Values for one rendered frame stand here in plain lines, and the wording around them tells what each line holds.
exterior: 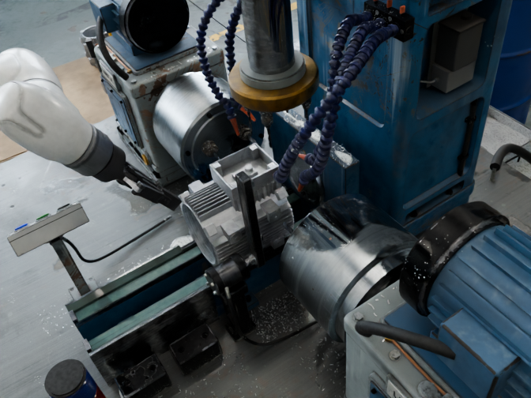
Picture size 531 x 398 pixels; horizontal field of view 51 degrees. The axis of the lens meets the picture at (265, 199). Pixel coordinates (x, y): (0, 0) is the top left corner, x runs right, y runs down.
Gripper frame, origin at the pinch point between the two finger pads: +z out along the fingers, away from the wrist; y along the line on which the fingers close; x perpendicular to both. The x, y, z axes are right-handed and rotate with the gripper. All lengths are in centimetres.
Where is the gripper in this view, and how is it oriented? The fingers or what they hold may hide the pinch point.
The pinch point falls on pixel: (166, 198)
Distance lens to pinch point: 122.8
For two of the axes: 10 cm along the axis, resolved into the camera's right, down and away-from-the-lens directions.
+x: -6.7, 7.4, 0.6
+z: 5.0, 3.9, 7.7
